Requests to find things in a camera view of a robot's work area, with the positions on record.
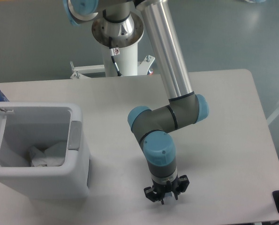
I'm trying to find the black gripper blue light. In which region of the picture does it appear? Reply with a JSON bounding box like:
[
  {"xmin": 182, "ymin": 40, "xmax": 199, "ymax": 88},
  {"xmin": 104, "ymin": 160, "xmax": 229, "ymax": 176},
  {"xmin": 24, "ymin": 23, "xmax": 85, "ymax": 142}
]
[{"xmin": 143, "ymin": 174, "xmax": 190, "ymax": 205}]

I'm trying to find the white paper wrapper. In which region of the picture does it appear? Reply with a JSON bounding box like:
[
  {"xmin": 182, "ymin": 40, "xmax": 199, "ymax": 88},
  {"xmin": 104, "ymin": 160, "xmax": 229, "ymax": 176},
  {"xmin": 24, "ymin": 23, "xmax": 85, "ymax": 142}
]
[{"xmin": 28, "ymin": 142, "xmax": 67, "ymax": 167}]

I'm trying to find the white pedestal foot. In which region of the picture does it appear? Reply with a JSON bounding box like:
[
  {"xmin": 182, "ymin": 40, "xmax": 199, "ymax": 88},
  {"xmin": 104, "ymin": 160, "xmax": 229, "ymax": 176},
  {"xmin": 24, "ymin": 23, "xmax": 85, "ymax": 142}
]
[
  {"xmin": 70, "ymin": 61, "xmax": 106, "ymax": 79},
  {"xmin": 137, "ymin": 55, "xmax": 155, "ymax": 75}
]

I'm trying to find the black cable on pedestal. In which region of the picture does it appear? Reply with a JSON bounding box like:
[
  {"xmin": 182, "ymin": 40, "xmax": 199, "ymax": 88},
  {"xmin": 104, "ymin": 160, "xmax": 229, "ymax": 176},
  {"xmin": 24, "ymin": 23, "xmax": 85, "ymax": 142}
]
[{"xmin": 108, "ymin": 36, "xmax": 123, "ymax": 77}]

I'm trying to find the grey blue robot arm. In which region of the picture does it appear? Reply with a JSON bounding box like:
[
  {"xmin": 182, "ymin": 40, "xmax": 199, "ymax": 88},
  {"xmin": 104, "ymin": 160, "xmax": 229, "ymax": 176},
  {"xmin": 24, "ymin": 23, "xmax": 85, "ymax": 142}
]
[{"xmin": 63, "ymin": 0, "xmax": 209, "ymax": 202}]

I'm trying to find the white plastic trash can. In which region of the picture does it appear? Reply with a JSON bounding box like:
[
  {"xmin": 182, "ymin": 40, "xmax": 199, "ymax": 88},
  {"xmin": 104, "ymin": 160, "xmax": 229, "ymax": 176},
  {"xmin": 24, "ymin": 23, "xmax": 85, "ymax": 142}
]
[{"xmin": 0, "ymin": 102, "xmax": 90, "ymax": 199}]

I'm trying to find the clear plastic water bottle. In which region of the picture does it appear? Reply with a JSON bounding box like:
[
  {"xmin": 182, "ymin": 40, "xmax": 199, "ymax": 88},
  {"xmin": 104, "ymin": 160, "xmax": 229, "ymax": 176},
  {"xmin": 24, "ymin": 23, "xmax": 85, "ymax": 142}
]
[{"xmin": 164, "ymin": 192, "xmax": 174, "ymax": 202}]

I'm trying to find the white pedestal foot left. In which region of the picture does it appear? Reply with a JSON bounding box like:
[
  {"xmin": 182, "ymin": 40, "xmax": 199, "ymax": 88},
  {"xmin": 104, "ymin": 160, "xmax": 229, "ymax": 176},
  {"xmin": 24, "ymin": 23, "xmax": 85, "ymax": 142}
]
[{"xmin": 70, "ymin": 61, "xmax": 106, "ymax": 79}]

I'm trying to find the white pedestal foot right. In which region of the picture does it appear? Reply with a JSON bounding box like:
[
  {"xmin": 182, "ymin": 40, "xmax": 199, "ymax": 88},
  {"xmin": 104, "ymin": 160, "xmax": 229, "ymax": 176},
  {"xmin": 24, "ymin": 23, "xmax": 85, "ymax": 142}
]
[{"xmin": 137, "ymin": 55, "xmax": 155, "ymax": 75}]

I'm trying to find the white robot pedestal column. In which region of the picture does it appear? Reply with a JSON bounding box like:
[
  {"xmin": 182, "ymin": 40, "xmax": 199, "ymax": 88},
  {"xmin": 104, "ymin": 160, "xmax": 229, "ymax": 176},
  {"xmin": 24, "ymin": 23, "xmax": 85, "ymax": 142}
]
[{"xmin": 101, "ymin": 35, "xmax": 143, "ymax": 77}]

